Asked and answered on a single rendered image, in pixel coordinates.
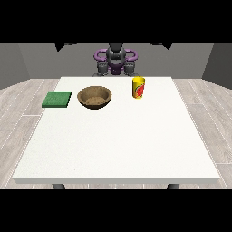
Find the dark table leg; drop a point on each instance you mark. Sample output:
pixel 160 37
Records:
pixel 59 186
pixel 173 186

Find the green square pad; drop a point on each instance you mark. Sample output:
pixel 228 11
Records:
pixel 56 99

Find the yellow cup with melon print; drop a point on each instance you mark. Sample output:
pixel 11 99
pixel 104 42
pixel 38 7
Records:
pixel 138 89

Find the brown wooden bowl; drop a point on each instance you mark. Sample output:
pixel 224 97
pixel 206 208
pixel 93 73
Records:
pixel 94 98

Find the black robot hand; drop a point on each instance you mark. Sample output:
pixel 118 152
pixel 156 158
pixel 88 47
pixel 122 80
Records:
pixel 167 46
pixel 58 46

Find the grey robot trunk purple rings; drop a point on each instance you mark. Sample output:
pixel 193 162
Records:
pixel 115 60

